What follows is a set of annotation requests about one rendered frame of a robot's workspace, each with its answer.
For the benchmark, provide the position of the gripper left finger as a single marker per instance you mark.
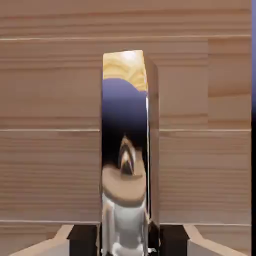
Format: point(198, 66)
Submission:
point(80, 242)

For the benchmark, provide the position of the light wooden cabinet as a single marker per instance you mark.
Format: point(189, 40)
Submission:
point(124, 19)

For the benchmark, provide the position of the light wooden cabinet door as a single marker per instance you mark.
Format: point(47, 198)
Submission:
point(50, 90)

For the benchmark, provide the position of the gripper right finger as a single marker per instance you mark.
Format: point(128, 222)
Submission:
point(174, 242)

